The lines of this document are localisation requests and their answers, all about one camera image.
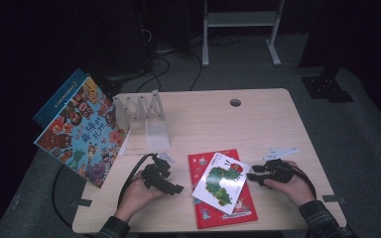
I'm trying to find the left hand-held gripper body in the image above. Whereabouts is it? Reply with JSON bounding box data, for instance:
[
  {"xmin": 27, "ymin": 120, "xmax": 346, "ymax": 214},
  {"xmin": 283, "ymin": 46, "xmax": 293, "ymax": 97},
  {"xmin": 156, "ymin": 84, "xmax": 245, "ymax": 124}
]
[{"xmin": 141, "ymin": 151, "xmax": 177, "ymax": 193}]

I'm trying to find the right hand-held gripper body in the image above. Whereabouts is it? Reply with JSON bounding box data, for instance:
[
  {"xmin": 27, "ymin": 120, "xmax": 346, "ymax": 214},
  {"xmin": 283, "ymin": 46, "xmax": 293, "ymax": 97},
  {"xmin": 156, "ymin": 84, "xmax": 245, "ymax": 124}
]
[{"xmin": 262, "ymin": 148, "xmax": 299, "ymax": 186}]

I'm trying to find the clear acrylic book stand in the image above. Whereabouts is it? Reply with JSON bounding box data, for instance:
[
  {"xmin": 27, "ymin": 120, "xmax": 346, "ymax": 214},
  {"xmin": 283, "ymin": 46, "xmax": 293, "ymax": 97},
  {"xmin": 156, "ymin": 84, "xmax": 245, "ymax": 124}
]
[{"xmin": 112, "ymin": 88, "xmax": 172, "ymax": 157}]

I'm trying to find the white caterpillar picture book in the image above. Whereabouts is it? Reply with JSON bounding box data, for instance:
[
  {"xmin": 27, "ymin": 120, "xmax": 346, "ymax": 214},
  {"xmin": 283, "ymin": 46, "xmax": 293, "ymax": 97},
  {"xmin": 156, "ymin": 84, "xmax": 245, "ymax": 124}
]
[{"xmin": 191, "ymin": 151, "xmax": 251, "ymax": 216}]

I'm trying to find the red picture book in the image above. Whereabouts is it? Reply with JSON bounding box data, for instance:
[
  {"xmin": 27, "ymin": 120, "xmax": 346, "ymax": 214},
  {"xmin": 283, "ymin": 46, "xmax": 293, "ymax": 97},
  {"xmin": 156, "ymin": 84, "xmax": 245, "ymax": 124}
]
[{"xmin": 188, "ymin": 148, "xmax": 259, "ymax": 230}]

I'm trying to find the light blue monster picture book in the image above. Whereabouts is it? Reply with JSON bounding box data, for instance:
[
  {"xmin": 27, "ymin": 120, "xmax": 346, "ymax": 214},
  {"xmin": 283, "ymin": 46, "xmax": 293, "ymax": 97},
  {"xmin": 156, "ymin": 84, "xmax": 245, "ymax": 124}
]
[{"xmin": 33, "ymin": 76, "xmax": 130, "ymax": 188}]

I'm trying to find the dark blue picture book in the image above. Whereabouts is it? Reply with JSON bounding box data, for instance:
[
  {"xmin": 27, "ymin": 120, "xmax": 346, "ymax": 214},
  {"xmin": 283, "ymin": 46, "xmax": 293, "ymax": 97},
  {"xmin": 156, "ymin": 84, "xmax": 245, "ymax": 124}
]
[{"xmin": 32, "ymin": 67, "xmax": 90, "ymax": 129}]

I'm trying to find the person's right hand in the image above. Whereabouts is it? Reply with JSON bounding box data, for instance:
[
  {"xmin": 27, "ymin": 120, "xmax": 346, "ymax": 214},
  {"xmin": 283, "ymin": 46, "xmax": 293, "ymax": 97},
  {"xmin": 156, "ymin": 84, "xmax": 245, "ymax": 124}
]
[{"xmin": 263, "ymin": 161, "xmax": 317, "ymax": 208}]

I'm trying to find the person's left hand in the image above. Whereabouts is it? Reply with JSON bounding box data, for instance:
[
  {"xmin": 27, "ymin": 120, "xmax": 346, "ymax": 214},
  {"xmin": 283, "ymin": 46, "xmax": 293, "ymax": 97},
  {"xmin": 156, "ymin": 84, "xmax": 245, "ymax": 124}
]
[{"xmin": 115, "ymin": 172, "xmax": 167, "ymax": 222}]

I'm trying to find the black tape strip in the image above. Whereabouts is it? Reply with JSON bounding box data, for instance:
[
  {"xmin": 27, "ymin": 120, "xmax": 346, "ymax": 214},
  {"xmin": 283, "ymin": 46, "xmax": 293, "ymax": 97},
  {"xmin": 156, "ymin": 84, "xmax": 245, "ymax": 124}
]
[
  {"xmin": 321, "ymin": 194, "xmax": 347, "ymax": 204},
  {"xmin": 75, "ymin": 197, "xmax": 93, "ymax": 208}
]

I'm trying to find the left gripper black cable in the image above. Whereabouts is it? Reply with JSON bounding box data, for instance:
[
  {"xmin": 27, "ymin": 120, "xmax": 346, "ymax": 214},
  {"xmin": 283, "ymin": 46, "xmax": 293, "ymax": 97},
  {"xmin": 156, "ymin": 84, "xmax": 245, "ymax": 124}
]
[{"xmin": 52, "ymin": 153, "xmax": 158, "ymax": 229}]

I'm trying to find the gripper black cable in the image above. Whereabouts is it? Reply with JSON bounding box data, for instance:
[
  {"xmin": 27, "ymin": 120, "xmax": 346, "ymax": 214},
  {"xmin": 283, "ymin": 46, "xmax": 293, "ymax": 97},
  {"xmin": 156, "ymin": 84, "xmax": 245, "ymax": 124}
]
[
  {"xmin": 52, "ymin": 153, "xmax": 158, "ymax": 229},
  {"xmin": 277, "ymin": 165, "xmax": 318, "ymax": 201}
]

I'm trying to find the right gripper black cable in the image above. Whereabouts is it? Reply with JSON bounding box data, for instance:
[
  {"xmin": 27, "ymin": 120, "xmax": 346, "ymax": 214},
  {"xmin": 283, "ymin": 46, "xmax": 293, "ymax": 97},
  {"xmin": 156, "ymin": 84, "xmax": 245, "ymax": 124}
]
[{"xmin": 277, "ymin": 165, "xmax": 318, "ymax": 201}]

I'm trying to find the black floor cable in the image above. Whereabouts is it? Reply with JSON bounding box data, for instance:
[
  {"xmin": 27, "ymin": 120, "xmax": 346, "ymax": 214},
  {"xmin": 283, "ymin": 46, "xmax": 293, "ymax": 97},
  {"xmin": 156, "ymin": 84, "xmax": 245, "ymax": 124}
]
[
  {"xmin": 135, "ymin": 54, "xmax": 172, "ymax": 94},
  {"xmin": 189, "ymin": 49, "xmax": 203, "ymax": 92}
]

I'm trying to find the black floor base plate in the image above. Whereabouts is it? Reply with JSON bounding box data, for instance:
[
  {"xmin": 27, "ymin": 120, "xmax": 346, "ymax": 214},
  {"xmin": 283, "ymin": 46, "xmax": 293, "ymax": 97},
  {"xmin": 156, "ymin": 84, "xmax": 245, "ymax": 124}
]
[{"xmin": 301, "ymin": 65, "xmax": 355, "ymax": 103}]

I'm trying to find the white metal stand frame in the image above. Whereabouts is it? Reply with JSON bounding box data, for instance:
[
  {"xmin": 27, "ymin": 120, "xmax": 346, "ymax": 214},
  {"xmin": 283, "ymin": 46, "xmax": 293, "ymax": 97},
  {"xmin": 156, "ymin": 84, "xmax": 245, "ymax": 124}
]
[{"xmin": 201, "ymin": 0, "xmax": 287, "ymax": 68}]

